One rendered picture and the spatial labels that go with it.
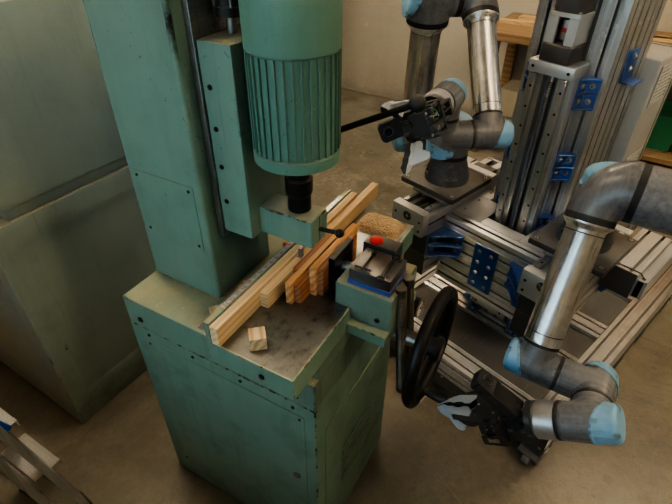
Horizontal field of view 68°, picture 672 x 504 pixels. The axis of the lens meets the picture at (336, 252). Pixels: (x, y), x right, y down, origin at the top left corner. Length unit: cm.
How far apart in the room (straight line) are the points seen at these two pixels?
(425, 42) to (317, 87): 66
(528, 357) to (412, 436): 94
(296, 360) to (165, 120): 54
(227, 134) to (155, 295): 51
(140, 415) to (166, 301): 89
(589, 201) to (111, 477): 171
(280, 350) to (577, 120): 110
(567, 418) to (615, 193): 43
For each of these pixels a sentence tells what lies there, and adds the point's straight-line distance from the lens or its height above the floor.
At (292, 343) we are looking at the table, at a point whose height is 90.
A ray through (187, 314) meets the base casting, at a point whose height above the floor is 80.
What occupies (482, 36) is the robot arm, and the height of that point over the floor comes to 132.
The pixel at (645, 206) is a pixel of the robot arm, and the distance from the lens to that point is 106.
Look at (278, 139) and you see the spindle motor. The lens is 93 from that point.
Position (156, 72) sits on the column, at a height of 136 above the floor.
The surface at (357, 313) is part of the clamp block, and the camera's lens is 110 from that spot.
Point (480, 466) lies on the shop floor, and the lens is 197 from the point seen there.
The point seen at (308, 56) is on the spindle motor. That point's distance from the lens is 88.
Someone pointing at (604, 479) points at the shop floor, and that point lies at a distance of 210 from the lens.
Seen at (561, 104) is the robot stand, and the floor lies 115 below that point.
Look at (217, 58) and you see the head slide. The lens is 99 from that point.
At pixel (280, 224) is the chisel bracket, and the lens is 111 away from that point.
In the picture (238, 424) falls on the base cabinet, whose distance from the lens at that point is 142.
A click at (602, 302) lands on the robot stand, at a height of 21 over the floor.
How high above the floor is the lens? 166
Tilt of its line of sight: 37 degrees down
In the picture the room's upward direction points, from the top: straight up
